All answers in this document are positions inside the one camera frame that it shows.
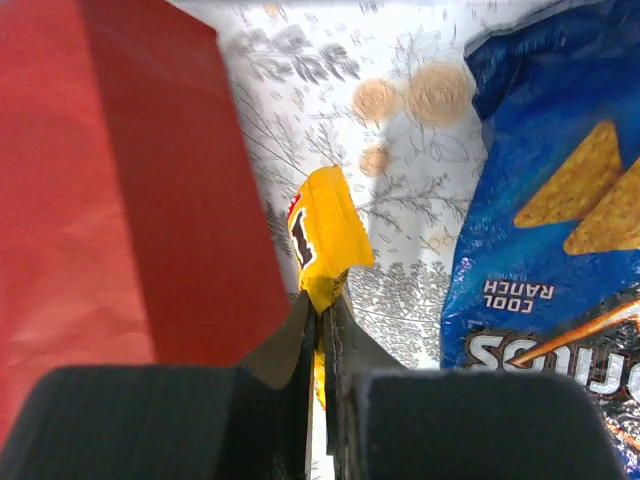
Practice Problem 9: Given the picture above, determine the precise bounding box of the red paper bag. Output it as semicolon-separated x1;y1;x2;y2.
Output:
1;1;289;431

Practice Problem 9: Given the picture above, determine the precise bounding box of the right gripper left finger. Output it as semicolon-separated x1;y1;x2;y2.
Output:
1;294;317;479

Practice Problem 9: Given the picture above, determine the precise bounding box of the blue snack packet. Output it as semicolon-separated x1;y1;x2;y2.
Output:
440;1;639;479

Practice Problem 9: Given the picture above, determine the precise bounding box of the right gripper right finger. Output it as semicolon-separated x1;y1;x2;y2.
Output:
322;300;625;479

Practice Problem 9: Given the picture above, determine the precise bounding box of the yellow candy packet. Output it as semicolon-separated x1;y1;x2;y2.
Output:
286;164;376;411

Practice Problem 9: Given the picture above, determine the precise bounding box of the floral table mat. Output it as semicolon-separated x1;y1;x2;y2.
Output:
180;1;539;369

